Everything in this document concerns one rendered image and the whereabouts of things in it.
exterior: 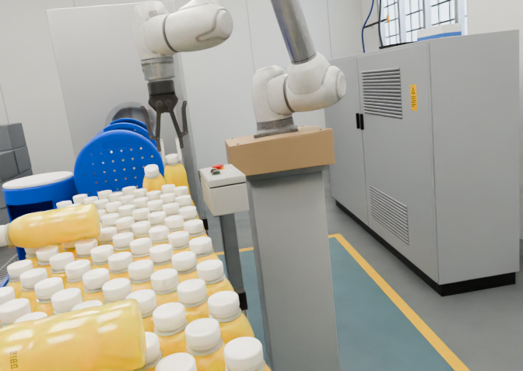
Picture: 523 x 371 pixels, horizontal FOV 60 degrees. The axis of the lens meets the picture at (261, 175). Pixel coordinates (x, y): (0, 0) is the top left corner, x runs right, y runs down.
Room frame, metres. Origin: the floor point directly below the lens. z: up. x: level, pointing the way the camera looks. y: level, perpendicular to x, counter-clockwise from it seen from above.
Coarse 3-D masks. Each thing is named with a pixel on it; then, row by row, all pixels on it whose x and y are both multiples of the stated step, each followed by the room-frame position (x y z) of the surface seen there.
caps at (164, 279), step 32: (128, 224) 0.94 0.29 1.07; (192, 224) 0.86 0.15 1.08; (64, 256) 0.76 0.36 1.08; (96, 256) 0.76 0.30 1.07; (128, 256) 0.72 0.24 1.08; (160, 256) 0.73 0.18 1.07; (192, 256) 0.69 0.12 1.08; (0, 288) 0.65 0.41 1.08; (96, 288) 0.65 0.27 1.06; (128, 288) 0.61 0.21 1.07; (160, 288) 0.61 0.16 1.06; (192, 288) 0.57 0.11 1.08; (160, 320) 0.50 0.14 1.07; (224, 352) 0.41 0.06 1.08; (256, 352) 0.40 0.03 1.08
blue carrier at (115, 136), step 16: (112, 128) 1.86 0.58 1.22; (128, 128) 2.31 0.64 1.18; (144, 128) 1.95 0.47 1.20; (96, 144) 1.46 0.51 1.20; (112, 144) 1.47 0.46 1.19; (128, 144) 1.48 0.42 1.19; (144, 144) 1.49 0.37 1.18; (80, 160) 1.44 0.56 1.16; (96, 160) 1.45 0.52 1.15; (128, 160) 1.48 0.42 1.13; (144, 160) 1.49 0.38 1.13; (160, 160) 1.50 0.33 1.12; (80, 176) 1.44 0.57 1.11; (96, 176) 1.45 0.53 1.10; (112, 176) 1.46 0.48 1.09; (128, 176) 1.47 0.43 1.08; (80, 192) 1.44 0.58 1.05; (96, 192) 1.45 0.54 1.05
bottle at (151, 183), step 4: (156, 176) 1.26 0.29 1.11; (160, 176) 1.28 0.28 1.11; (144, 180) 1.27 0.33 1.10; (148, 180) 1.26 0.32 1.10; (152, 180) 1.26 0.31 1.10; (156, 180) 1.26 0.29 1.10; (160, 180) 1.27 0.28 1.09; (164, 180) 1.29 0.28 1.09; (144, 184) 1.27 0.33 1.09; (148, 184) 1.26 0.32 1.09; (152, 184) 1.25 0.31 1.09; (156, 184) 1.26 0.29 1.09; (160, 184) 1.27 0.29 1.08; (164, 184) 1.28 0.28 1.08; (148, 188) 1.26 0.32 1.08; (152, 188) 1.26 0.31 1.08; (156, 188) 1.26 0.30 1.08; (160, 188) 1.27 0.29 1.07
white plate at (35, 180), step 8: (32, 176) 2.04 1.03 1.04; (40, 176) 2.01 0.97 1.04; (48, 176) 1.98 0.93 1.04; (56, 176) 1.96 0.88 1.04; (64, 176) 1.93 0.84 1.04; (8, 184) 1.88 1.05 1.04; (16, 184) 1.85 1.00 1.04; (24, 184) 1.83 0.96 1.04; (32, 184) 1.82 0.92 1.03; (40, 184) 1.83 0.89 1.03
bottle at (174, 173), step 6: (168, 168) 1.31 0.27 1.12; (174, 168) 1.31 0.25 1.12; (180, 168) 1.32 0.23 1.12; (168, 174) 1.31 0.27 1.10; (174, 174) 1.30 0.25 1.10; (180, 174) 1.31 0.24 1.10; (186, 174) 1.33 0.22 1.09; (168, 180) 1.31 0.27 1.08; (174, 180) 1.30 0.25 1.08; (180, 180) 1.31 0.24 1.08; (186, 180) 1.33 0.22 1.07; (180, 186) 1.31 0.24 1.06; (186, 186) 1.33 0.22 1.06
